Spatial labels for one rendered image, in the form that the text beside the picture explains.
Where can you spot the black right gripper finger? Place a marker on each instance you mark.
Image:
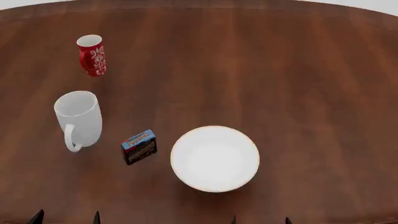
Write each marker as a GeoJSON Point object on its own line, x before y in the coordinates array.
{"type": "Point", "coordinates": [288, 221]}
{"type": "Point", "coordinates": [234, 220]}

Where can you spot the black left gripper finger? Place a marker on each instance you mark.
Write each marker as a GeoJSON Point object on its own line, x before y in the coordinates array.
{"type": "Point", "coordinates": [38, 218]}
{"type": "Point", "coordinates": [97, 219]}

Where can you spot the white mug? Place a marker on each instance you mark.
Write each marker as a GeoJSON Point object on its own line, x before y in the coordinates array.
{"type": "Point", "coordinates": [82, 121]}

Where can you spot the red patterned mug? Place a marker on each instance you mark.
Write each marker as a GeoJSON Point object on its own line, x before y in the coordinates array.
{"type": "Point", "coordinates": [93, 59]}

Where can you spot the white bowl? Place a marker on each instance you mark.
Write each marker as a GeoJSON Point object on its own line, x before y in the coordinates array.
{"type": "Point", "coordinates": [214, 159]}

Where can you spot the chocolate pudding box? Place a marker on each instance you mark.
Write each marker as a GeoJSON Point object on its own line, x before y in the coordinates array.
{"type": "Point", "coordinates": [140, 148]}

